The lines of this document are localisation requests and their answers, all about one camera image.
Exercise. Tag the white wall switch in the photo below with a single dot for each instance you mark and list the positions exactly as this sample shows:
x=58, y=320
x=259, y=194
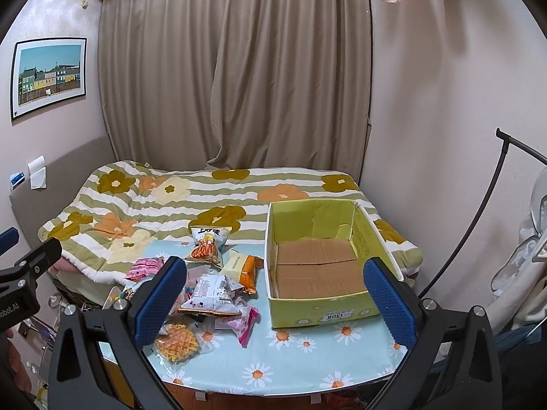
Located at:
x=37, y=173

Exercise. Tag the beige curtain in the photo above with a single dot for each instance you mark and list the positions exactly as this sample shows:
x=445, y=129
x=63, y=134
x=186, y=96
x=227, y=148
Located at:
x=194, y=84

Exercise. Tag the white orange chips bag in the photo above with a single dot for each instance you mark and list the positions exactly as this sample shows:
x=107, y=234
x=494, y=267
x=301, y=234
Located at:
x=209, y=242

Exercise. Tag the yellow-green cardboard box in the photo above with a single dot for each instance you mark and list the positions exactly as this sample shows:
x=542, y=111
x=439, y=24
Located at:
x=314, y=253

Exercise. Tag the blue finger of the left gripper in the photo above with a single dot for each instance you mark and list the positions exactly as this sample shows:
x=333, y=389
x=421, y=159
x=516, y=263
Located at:
x=34, y=264
x=8, y=239

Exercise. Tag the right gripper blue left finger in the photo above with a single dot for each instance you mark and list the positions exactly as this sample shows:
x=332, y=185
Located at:
x=78, y=378

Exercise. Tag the grey headboard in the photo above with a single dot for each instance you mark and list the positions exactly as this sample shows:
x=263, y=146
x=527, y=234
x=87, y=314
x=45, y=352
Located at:
x=64, y=177

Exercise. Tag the pink snack packet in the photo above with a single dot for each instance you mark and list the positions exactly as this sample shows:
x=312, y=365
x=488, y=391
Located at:
x=144, y=267

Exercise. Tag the framed houses picture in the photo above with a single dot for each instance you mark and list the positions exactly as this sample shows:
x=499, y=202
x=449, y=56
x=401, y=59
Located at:
x=45, y=72

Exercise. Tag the white shrimp chips bag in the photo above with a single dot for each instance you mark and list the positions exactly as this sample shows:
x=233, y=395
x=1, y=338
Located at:
x=214, y=295

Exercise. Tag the blue white wall item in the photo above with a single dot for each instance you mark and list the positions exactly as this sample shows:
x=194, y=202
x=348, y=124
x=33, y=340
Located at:
x=16, y=180

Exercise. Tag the floral striped quilt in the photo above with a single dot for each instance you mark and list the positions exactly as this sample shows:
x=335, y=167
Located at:
x=124, y=206

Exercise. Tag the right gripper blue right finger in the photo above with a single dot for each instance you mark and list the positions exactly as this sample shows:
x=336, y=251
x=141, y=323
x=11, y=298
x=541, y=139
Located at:
x=451, y=360

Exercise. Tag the packaged waffle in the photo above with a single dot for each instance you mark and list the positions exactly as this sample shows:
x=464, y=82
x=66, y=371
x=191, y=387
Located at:
x=176, y=342

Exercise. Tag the pink white snack bag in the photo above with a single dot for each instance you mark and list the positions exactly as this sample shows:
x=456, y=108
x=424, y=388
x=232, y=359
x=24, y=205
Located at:
x=240, y=325

